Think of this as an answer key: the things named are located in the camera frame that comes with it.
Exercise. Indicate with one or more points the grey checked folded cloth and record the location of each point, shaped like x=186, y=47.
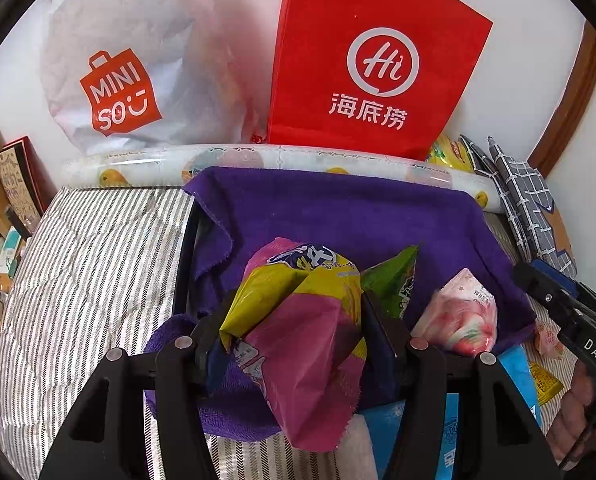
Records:
x=527, y=200

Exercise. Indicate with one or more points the brown wooden door frame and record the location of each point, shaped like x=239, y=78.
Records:
x=567, y=100

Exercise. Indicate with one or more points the brown patterned book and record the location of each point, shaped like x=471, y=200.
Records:
x=20, y=180

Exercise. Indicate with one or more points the fruit print paper roll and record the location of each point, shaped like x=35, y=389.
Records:
x=148, y=165

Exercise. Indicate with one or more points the white plastic bag orange logo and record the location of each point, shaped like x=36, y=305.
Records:
x=138, y=60

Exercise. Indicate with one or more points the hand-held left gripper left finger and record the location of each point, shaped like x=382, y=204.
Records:
x=173, y=410

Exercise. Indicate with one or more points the red paper bag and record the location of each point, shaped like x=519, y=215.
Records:
x=377, y=60

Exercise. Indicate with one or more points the purple towel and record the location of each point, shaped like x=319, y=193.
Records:
x=357, y=220

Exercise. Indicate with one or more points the pink white candy packet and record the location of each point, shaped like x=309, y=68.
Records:
x=460, y=315

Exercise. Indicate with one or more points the green snack packet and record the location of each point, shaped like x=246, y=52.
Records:
x=395, y=280

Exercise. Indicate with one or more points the person's right hand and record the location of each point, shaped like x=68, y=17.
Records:
x=572, y=415

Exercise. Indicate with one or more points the yellow packet green stripe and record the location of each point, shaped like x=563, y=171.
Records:
x=450, y=152

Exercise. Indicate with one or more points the pale pink flower packet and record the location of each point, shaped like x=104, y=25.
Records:
x=548, y=337

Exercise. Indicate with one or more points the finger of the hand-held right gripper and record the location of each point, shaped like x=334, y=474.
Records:
x=560, y=277
x=542, y=285

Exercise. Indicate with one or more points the teal and white box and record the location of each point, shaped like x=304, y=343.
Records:
x=10, y=255

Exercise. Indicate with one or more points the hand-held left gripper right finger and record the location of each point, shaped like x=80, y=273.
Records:
x=380, y=332

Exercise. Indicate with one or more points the pink and yellow snack packet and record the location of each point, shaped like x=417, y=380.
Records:
x=303, y=340

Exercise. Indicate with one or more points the blue tissue pack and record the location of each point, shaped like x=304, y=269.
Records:
x=515, y=375

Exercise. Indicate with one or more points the striped bed mattress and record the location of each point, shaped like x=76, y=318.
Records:
x=93, y=270

